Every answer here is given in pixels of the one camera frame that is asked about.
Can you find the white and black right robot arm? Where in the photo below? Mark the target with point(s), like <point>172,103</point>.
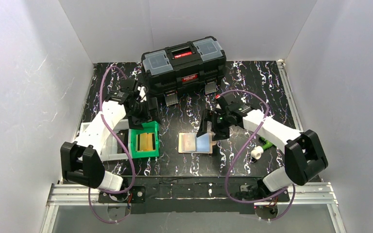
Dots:
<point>304,157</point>

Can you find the green plastic bin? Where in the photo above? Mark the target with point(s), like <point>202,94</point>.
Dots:
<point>151,127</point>

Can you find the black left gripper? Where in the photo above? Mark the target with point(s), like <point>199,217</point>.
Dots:
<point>142,113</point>

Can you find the yellow cards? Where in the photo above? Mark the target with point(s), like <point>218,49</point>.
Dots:
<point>145,142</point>

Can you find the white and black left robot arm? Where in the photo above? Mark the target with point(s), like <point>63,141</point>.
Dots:
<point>82,159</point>

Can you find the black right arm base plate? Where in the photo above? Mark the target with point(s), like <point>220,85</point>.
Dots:
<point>250,192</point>

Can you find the black plastic toolbox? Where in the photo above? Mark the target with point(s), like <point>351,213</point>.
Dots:
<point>184,68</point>

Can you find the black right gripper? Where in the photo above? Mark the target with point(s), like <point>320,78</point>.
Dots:
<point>213,119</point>

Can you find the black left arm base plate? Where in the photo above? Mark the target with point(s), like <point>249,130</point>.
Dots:
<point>137,194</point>

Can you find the white plastic bin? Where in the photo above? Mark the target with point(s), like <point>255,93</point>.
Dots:
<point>109,144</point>

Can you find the aluminium front rail frame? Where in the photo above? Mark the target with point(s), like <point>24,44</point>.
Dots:
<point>71,210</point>

